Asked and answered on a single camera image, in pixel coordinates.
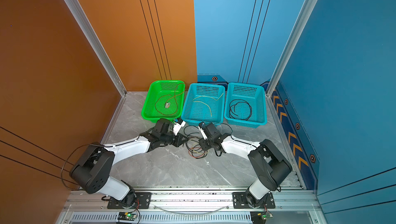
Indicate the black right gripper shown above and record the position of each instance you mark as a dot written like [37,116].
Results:
[202,145]

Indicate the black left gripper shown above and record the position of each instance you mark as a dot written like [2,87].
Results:
[179,140]

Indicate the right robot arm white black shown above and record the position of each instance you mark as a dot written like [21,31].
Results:
[270,165]

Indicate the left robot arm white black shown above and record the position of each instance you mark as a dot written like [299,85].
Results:
[92,170]

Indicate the middle teal plastic basket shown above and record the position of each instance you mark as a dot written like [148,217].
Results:
[204,103]

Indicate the teal plastic basket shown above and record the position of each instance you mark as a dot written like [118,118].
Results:
[204,103]
[245,105]

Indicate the green plastic basket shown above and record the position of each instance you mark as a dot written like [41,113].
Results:
[160,92]

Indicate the right teal plastic basket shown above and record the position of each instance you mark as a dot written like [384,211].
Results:
[245,105]

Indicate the right green circuit board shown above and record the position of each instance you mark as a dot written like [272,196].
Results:
[260,217]

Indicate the green circuit board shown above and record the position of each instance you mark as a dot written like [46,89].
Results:
[260,217]
[127,217]

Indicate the left green circuit board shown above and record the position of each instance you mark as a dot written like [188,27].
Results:
[127,217]

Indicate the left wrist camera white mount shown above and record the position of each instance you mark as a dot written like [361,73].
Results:
[178,125]

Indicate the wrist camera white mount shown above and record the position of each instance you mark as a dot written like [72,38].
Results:
[202,127]
[178,125]

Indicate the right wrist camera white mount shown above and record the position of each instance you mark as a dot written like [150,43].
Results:
[202,127]

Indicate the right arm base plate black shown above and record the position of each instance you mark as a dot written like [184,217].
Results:
[245,200]

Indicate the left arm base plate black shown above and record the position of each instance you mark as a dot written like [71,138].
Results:
[141,201]

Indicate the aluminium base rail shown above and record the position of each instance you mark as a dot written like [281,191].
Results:
[194,206]

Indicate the aluminium corner frame post left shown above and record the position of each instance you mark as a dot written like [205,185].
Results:
[94,41]

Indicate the aluminium corner frame post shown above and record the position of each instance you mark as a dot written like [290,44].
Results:
[301,21]
[94,41]

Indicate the aluminium corner frame post right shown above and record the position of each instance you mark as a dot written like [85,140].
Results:
[301,21]

